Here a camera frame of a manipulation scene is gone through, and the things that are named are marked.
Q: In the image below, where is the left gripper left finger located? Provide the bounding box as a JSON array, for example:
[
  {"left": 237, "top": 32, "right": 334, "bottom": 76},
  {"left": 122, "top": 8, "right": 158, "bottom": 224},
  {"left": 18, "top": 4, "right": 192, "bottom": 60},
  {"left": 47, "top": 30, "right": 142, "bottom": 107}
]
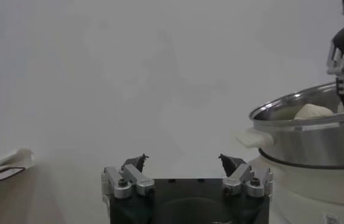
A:
[{"left": 100, "top": 153, "right": 156, "bottom": 200}]

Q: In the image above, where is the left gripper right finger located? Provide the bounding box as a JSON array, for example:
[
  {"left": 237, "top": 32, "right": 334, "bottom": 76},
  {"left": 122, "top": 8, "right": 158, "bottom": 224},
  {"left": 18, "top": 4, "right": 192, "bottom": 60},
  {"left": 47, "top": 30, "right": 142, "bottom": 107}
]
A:
[{"left": 218, "top": 153, "right": 275, "bottom": 199}]

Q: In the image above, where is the white steamed baozi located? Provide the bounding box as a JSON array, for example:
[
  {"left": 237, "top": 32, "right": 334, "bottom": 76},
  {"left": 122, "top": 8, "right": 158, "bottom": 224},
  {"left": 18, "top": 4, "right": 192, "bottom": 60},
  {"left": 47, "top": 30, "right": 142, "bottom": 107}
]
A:
[{"left": 293, "top": 103, "right": 334, "bottom": 120}]

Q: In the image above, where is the perforated steel steamer basket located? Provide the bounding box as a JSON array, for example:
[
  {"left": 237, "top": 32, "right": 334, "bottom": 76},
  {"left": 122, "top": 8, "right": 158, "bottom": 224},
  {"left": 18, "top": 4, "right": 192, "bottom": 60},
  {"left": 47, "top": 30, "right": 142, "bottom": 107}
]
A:
[{"left": 235, "top": 74, "right": 344, "bottom": 170}]

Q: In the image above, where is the white electric cooking pot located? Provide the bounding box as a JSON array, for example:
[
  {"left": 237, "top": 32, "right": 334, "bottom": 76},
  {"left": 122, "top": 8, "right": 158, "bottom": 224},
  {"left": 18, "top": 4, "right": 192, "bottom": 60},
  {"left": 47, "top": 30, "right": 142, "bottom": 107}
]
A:
[{"left": 249, "top": 149, "right": 344, "bottom": 224}]

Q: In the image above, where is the thin black cable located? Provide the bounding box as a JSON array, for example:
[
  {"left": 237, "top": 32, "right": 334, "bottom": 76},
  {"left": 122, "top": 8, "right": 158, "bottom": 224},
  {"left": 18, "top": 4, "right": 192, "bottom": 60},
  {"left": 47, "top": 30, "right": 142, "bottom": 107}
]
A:
[{"left": 0, "top": 166, "right": 27, "bottom": 186}]

